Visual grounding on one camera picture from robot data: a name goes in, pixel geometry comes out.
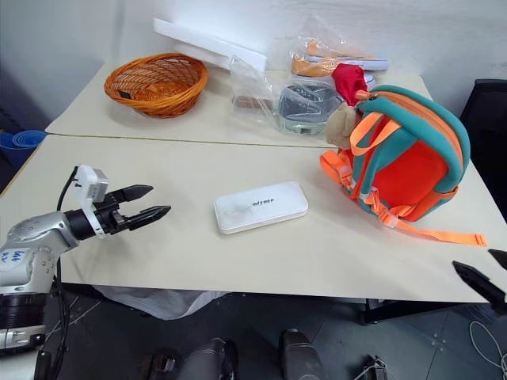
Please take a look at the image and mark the clear plastic sneaker bag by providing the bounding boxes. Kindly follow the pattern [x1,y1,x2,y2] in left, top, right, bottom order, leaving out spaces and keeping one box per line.
[290,10,390,81]

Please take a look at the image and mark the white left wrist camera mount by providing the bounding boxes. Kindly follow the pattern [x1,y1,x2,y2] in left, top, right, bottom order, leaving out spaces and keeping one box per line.
[74,163,110,241]

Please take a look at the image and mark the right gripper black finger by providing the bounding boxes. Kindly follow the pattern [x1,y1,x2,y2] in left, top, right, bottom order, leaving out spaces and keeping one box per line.
[487,248,507,272]
[452,260,507,314]

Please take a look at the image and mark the orange wicker basket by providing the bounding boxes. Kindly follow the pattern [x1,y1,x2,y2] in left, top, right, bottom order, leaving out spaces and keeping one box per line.
[103,52,210,119]

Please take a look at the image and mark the white foam board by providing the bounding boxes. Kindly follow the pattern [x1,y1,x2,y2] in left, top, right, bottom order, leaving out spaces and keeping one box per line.
[152,17,269,74]

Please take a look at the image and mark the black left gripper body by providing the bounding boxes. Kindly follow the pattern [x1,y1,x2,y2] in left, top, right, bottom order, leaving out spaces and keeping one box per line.
[93,190,131,237]

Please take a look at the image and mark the white plastic bag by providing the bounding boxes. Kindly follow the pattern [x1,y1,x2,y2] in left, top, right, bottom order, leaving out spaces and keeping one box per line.
[92,284,230,321]

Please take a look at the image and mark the white rectangular case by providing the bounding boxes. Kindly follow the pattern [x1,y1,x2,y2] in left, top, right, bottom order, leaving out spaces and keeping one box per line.
[213,180,310,236]

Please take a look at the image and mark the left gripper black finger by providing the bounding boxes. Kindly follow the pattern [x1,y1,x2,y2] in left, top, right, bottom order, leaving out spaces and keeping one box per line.
[126,205,173,232]
[108,184,154,206]

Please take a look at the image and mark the blue foam roll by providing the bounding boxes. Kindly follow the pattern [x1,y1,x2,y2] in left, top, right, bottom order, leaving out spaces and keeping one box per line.
[0,130,49,162]

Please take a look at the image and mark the orange canvas sneaker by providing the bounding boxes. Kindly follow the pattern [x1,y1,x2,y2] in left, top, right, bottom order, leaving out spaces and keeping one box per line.
[291,54,342,78]
[306,40,389,71]

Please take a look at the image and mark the white floor cable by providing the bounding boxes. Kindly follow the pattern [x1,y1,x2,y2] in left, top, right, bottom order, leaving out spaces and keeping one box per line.
[468,320,507,380]

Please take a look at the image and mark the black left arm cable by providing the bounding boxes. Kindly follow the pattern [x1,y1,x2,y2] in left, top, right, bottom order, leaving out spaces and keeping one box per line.
[55,165,80,213]

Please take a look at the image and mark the dark rounded shape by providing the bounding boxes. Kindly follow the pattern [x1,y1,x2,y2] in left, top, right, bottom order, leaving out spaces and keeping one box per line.
[185,337,239,380]
[278,328,330,380]

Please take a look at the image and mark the black chair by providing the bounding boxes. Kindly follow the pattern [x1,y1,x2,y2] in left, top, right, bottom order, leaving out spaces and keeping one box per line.
[459,78,507,227]

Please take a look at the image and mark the grey shoes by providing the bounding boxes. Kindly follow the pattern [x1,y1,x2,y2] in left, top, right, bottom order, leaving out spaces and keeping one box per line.
[277,82,344,135]

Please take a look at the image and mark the red cloth item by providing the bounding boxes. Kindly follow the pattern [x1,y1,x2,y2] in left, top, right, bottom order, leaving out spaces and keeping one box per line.
[325,63,375,150]

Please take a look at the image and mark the black table frame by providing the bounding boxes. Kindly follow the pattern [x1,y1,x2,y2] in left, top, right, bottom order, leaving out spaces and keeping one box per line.
[357,298,493,327]

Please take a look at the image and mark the orange and teal backpack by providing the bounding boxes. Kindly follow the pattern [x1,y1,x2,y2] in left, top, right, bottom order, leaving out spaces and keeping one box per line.
[319,84,489,249]

